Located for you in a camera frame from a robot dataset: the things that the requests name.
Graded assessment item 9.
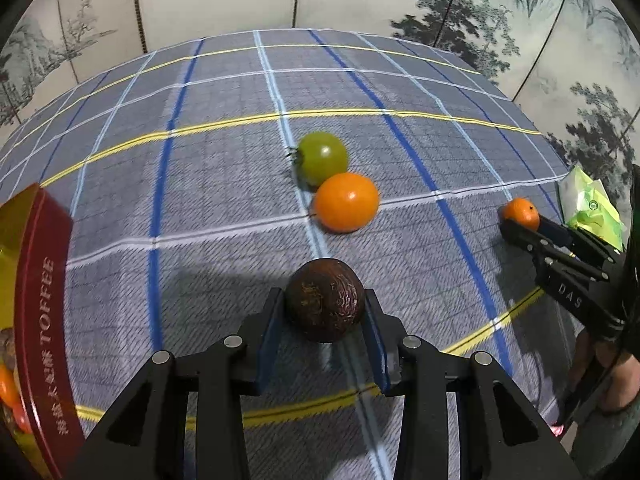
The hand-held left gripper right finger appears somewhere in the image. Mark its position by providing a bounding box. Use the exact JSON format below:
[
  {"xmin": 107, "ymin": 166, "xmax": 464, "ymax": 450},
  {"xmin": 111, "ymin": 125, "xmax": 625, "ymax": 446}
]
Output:
[{"xmin": 362, "ymin": 288, "xmax": 583, "ymax": 480}]

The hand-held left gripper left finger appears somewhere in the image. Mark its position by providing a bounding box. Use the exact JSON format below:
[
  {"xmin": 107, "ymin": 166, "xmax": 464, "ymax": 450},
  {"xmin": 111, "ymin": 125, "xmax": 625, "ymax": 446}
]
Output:
[{"xmin": 67, "ymin": 287, "xmax": 286, "ymax": 480}]

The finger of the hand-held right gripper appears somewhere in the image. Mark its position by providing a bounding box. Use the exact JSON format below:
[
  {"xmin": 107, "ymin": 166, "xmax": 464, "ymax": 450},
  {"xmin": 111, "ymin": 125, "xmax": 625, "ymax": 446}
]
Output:
[
  {"xmin": 537, "ymin": 215, "xmax": 623, "ymax": 265},
  {"xmin": 500, "ymin": 219, "xmax": 608, "ymax": 282}
]

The small orange mandarin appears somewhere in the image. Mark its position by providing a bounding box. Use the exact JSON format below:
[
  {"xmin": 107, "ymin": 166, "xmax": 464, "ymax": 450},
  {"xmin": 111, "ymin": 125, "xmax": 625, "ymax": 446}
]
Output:
[
  {"xmin": 502, "ymin": 198, "xmax": 541, "ymax": 233},
  {"xmin": 0, "ymin": 364, "xmax": 22, "ymax": 407}
]

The red and gold tin box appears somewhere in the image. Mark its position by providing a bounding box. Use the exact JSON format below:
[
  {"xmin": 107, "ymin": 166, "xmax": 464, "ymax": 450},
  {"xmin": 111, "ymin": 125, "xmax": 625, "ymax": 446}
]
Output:
[{"xmin": 0, "ymin": 183, "xmax": 88, "ymax": 480}]

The person's right forearm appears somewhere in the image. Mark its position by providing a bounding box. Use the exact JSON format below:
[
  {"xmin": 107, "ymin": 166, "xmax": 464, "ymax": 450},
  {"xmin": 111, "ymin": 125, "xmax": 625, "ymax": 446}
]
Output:
[{"xmin": 565, "ymin": 330, "xmax": 640, "ymax": 466}]

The green tissue packet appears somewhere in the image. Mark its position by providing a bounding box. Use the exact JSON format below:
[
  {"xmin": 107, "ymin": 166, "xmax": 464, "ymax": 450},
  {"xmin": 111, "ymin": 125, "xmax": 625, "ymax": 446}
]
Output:
[{"xmin": 557, "ymin": 166, "xmax": 628, "ymax": 253}]

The large orange mandarin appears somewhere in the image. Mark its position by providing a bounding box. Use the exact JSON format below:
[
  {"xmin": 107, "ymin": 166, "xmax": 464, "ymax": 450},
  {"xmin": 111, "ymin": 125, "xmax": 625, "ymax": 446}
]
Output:
[{"xmin": 314, "ymin": 172, "xmax": 381, "ymax": 234}]

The grey plaid tablecloth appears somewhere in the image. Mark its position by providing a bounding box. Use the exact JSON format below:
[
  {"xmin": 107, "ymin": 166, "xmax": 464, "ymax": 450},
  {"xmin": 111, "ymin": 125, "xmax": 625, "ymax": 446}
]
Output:
[{"xmin": 0, "ymin": 29, "xmax": 576, "ymax": 480}]

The small green tomato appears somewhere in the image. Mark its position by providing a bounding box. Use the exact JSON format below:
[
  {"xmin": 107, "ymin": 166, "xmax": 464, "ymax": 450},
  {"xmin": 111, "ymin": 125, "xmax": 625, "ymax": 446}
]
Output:
[{"xmin": 292, "ymin": 131, "xmax": 349, "ymax": 188}]

